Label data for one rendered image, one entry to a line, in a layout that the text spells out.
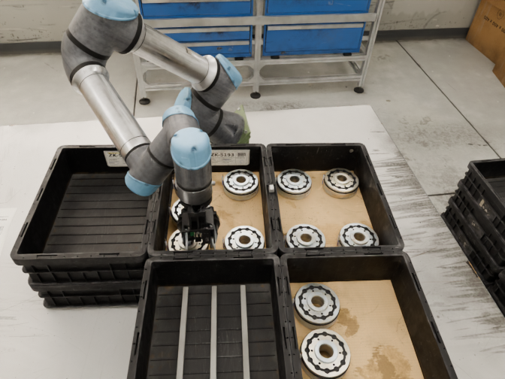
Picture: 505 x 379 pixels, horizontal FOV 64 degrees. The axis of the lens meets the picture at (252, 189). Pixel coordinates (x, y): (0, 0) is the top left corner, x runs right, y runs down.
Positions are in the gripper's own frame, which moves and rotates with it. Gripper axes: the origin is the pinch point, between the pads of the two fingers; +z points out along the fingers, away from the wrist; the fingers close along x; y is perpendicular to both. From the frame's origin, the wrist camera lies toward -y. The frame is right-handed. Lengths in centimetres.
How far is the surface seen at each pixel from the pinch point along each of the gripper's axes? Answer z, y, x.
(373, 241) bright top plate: -0.6, 5.0, 44.2
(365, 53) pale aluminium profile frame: 54, -203, 127
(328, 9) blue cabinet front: 21, -203, 93
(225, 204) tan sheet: 2.1, -14.8, 7.5
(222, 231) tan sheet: 2.1, -4.8, 5.8
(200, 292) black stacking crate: 2.3, 12.7, -0.8
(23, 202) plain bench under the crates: 15, -34, -56
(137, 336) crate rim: -7.7, 27.0, -12.9
